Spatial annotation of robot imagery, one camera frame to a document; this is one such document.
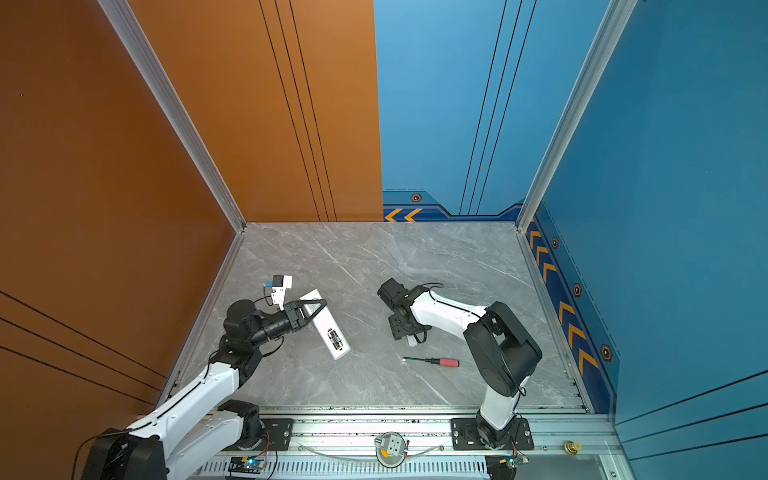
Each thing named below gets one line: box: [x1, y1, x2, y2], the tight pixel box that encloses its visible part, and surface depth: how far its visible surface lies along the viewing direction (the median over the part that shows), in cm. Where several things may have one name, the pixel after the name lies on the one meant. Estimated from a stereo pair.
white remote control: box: [300, 289, 351, 361], surface depth 75 cm
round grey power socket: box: [374, 431, 407, 469], surface depth 68 cm
